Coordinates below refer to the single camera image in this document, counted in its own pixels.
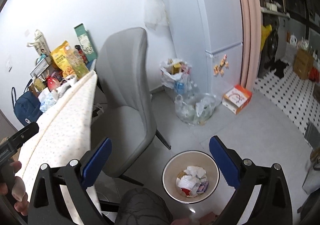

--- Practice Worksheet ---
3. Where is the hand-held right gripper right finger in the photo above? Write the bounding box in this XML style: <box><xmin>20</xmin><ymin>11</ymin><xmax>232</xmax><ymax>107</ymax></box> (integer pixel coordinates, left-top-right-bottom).
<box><xmin>209</xmin><ymin>136</ymin><xmax>293</xmax><ymax>225</ymax></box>

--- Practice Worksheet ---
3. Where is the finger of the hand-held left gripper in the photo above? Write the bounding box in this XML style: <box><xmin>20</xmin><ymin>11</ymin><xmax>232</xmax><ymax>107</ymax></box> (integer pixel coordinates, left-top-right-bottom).
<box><xmin>7</xmin><ymin>122</ymin><xmax>40</xmax><ymax>147</ymax></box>

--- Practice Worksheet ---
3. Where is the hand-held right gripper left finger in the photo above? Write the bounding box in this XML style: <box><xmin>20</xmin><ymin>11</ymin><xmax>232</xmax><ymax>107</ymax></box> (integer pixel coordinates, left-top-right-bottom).
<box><xmin>27</xmin><ymin>137</ymin><xmax>113</xmax><ymax>225</ymax></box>

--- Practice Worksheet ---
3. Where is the white receipt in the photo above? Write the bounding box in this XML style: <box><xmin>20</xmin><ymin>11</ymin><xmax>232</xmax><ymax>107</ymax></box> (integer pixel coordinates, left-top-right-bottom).
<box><xmin>184</xmin><ymin>166</ymin><xmax>207</xmax><ymax>179</ymax></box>

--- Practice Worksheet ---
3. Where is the printed paper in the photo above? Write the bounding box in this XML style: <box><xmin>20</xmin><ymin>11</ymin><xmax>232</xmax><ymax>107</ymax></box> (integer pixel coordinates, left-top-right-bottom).
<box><xmin>178</xmin><ymin>174</ymin><xmax>199</xmax><ymax>190</ymax></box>

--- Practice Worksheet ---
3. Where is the round beige trash bin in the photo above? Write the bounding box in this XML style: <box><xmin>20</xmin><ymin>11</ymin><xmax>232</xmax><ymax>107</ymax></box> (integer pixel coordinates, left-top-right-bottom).
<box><xmin>162</xmin><ymin>150</ymin><xmax>221</xmax><ymax>203</ymax></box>

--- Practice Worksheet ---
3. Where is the person's left hand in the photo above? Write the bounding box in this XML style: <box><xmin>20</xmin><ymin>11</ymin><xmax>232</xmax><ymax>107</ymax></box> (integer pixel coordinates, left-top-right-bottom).
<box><xmin>0</xmin><ymin>161</ymin><xmax>30</xmax><ymax>216</ymax></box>

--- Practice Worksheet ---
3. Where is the navy blue bag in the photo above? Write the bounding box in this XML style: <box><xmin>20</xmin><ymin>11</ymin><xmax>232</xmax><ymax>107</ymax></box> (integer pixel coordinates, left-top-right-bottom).
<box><xmin>11</xmin><ymin>86</ymin><xmax>43</xmax><ymax>127</ymax></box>

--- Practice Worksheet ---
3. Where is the dotted cream tablecloth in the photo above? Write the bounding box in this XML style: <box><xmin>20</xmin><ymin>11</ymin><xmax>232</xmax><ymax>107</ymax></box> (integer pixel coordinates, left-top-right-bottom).
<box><xmin>18</xmin><ymin>70</ymin><xmax>102</xmax><ymax>217</ymax></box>

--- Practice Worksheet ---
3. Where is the blue tissue pack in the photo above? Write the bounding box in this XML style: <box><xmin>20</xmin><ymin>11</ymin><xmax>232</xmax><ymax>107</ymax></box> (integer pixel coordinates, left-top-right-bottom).
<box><xmin>38</xmin><ymin>88</ymin><xmax>60</xmax><ymax>113</ymax></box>

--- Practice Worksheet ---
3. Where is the yellow patterned jar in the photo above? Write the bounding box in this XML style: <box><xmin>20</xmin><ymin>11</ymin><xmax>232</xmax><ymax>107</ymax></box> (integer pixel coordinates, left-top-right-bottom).
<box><xmin>32</xmin><ymin>78</ymin><xmax>47</xmax><ymax>93</ymax></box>

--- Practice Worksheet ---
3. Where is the clear bag of plastic bottles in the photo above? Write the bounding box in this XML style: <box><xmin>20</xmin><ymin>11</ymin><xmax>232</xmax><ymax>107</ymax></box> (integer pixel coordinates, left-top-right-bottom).
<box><xmin>174</xmin><ymin>92</ymin><xmax>217</xmax><ymax>126</ymax></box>

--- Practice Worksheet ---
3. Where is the person's leg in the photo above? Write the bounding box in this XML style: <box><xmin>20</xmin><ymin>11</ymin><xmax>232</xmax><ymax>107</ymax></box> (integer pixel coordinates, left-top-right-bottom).
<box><xmin>117</xmin><ymin>187</ymin><xmax>173</xmax><ymax>225</ymax></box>

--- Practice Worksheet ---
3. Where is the white game controller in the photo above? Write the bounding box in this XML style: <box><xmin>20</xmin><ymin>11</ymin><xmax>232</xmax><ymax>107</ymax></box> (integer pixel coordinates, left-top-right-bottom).
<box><xmin>56</xmin><ymin>74</ymin><xmax>77</xmax><ymax>93</ymax></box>

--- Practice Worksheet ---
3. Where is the orange and white box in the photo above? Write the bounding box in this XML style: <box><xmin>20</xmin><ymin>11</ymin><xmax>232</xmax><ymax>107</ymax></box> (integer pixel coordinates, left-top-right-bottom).
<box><xmin>222</xmin><ymin>84</ymin><xmax>253</xmax><ymax>115</ymax></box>

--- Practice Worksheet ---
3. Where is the grey upholstered chair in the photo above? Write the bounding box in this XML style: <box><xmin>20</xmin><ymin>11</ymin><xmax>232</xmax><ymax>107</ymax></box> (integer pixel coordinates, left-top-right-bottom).
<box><xmin>96</xmin><ymin>27</ymin><xmax>172</xmax><ymax>187</ymax></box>

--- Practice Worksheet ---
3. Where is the yellow snack bag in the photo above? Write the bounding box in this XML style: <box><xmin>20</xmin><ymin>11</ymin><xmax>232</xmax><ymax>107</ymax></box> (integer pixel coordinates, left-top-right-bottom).
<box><xmin>49</xmin><ymin>40</ymin><xmax>76</xmax><ymax>77</ymax></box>

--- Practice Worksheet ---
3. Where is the clear glass jar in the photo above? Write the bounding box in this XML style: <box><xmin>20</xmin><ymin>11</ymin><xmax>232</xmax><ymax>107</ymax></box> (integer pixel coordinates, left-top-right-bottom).
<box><xmin>67</xmin><ymin>51</ymin><xmax>91</xmax><ymax>81</ymax></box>

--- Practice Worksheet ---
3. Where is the grey ribbed floor mat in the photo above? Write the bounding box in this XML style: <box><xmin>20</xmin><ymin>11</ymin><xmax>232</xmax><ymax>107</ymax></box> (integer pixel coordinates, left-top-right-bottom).
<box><xmin>303</xmin><ymin>121</ymin><xmax>320</xmax><ymax>145</ymax></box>

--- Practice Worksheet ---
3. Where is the white paper gift bag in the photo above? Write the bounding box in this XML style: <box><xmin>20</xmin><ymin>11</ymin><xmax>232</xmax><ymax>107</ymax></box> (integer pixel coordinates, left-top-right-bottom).
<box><xmin>27</xmin><ymin>29</ymin><xmax>51</xmax><ymax>56</ymax></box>

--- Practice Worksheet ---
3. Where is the cluster of small fridge magnets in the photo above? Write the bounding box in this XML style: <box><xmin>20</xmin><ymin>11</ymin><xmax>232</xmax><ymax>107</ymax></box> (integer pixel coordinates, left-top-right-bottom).
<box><xmin>213</xmin><ymin>54</ymin><xmax>230</xmax><ymax>76</ymax></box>

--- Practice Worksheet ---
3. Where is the white bag of packaging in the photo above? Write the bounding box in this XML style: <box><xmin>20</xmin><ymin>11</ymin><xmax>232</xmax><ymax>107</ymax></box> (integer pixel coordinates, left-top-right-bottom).
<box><xmin>160</xmin><ymin>58</ymin><xmax>193</xmax><ymax>94</ymax></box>

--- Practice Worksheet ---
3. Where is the black cloth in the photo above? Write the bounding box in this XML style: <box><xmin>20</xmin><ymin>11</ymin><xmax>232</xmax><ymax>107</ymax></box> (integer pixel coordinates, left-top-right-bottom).
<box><xmin>268</xmin><ymin>60</ymin><xmax>288</xmax><ymax>78</ymax></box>

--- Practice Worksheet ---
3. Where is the green tall box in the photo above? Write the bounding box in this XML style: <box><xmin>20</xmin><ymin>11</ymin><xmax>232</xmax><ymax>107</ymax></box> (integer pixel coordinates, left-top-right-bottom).
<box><xmin>74</xmin><ymin>23</ymin><xmax>98</xmax><ymax>62</ymax></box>

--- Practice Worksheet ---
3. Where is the large brown cardboard box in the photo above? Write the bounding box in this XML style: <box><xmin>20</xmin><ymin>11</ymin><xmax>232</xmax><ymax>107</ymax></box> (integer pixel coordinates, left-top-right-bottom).
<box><xmin>293</xmin><ymin>48</ymin><xmax>315</xmax><ymax>80</ymax></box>

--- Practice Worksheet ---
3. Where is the dark washing machine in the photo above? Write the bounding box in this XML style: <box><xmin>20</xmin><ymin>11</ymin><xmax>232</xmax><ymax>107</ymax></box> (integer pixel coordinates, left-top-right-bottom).
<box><xmin>257</xmin><ymin>12</ymin><xmax>281</xmax><ymax>78</ymax></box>

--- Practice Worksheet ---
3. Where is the yellow plastic bag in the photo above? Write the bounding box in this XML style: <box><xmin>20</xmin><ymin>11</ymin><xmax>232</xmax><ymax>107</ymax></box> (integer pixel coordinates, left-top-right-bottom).
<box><xmin>261</xmin><ymin>24</ymin><xmax>273</xmax><ymax>52</ymax></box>

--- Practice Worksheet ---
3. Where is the white refrigerator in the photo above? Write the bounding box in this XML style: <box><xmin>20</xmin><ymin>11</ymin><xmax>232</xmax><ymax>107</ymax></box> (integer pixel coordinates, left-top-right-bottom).
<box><xmin>164</xmin><ymin>0</ymin><xmax>245</xmax><ymax>106</ymax></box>

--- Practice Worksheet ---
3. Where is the white hanging mesh bag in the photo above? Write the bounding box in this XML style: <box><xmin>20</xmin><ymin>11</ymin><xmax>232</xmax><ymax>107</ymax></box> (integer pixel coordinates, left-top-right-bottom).
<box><xmin>143</xmin><ymin>0</ymin><xmax>168</xmax><ymax>31</ymax></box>

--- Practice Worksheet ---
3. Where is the black wire basket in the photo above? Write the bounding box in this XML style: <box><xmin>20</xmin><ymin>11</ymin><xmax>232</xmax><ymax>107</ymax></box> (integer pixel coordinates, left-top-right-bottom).
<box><xmin>29</xmin><ymin>57</ymin><xmax>53</xmax><ymax>78</ymax></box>

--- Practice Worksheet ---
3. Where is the pink door frame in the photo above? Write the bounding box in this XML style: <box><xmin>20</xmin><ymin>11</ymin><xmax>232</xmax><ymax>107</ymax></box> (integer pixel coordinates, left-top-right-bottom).
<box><xmin>232</xmin><ymin>0</ymin><xmax>263</xmax><ymax>88</ymax></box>

